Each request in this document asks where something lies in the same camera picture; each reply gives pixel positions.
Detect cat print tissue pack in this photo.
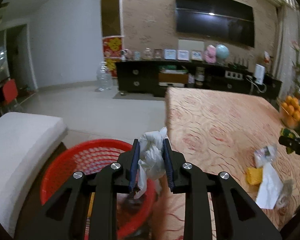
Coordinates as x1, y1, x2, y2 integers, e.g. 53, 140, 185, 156
254, 144, 277, 168

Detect yellow foam net sleeve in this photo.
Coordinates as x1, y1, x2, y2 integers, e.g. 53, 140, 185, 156
246, 167, 263, 185

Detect white paper sheet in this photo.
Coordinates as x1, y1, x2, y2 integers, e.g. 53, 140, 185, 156
255, 163, 283, 210

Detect white tissue wad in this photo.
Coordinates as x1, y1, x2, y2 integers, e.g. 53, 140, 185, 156
134, 127, 168, 199

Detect beige mesh net ball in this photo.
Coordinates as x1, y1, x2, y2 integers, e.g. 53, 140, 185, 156
276, 179, 294, 209

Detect glass bowl of oranges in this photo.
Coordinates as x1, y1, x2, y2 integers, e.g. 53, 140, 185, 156
279, 95, 300, 129

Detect red plastic mesh basket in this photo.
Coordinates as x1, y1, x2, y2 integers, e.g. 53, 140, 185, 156
40, 139, 157, 239

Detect white router box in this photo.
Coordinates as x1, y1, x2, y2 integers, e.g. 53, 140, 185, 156
254, 64, 266, 85

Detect rose pattern tablecloth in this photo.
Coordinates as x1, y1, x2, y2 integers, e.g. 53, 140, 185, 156
156, 88, 300, 239

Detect white power strip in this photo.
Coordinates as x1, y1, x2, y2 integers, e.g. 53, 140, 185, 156
225, 71, 243, 80

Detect light blue globe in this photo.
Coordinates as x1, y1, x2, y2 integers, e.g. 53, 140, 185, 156
216, 44, 230, 60

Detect pink plush toy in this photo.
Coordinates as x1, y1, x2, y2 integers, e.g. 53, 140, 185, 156
204, 45, 216, 63

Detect red chair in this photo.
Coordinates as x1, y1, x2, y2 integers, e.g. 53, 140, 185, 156
1, 79, 20, 111

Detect clear large water bottle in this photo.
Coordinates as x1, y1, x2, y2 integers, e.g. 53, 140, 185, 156
96, 61, 113, 92

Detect black tv cabinet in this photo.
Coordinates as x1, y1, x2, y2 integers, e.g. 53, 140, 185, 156
115, 60, 282, 100

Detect red yellow festive poster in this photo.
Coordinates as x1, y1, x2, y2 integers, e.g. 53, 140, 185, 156
102, 35, 122, 77

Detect white power cable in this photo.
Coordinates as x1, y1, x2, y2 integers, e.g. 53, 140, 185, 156
246, 75, 268, 94

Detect white picture frame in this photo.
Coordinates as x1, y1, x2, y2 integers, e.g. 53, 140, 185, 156
177, 50, 190, 61
164, 49, 177, 60

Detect white board leaning on wall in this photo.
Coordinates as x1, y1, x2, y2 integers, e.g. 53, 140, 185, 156
178, 39, 205, 52

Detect black wall television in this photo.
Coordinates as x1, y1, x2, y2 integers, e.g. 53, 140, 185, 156
175, 0, 255, 48

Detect small dark photo frame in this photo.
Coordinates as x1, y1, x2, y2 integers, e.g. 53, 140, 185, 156
153, 49, 163, 60

